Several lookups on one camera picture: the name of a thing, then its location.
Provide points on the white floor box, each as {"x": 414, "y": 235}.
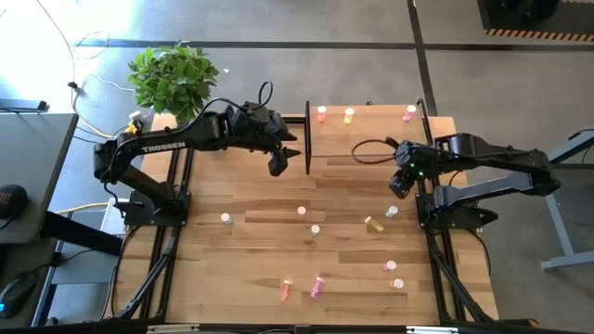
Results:
{"x": 109, "y": 222}

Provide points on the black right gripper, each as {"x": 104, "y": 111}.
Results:
{"x": 415, "y": 160}

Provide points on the blue-grey metal desk frame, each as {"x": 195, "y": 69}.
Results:
{"x": 557, "y": 218}

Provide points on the black computer mouse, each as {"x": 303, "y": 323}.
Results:
{"x": 16, "y": 294}

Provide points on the black mat hazard stripe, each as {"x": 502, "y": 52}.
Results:
{"x": 520, "y": 25}

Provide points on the black desk beam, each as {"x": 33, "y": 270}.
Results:
{"x": 79, "y": 232}

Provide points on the purple pill bottle white cap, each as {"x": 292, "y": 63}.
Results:
{"x": 317, "y": 287}
{"x": 408, "y": 115}
{"x": 391, "y": 265}

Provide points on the teal pill bottle white cap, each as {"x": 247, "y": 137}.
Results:
{"x": 392, "y": 211}
{"x": 225, "y": 218}
{"x": 315, "y": 229}

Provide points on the grey desk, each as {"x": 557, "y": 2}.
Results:
{"x": 32, "y": 153}

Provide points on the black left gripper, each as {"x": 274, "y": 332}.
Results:
{"x": 255, "y": 127}

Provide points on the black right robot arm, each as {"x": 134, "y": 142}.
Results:
{"x": 501, "y": 160}

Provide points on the yellow pill bottle white cap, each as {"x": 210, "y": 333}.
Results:
{"x": 348, "y": 118}
{"x": 374, "y": 224}

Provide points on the blue metal desk leg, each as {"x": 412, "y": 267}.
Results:
{"x": 45, "y": 297}

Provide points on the dark flat bar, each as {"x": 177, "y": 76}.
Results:
{"x": 23, "y": 106}

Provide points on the silver metal bracket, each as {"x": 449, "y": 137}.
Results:
{"x": 431, "y": 330}
{"x": 171, "y": 329}

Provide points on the wooden shelf black metal frame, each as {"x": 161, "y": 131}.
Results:
{"x": 366, "y": 127}

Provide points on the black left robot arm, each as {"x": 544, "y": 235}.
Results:
{"x": 158, "y": 147}

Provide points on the green potted plant white pot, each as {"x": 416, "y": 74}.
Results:
{"x": 171, "y": 79}

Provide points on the black round device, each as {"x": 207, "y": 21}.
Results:
{"x": 11, "y": 201}

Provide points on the white power adapter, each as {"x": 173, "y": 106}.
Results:
{"x": 136, "y": 116}

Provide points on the small black plug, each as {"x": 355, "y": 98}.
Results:
{"x": 72, "y": 85}

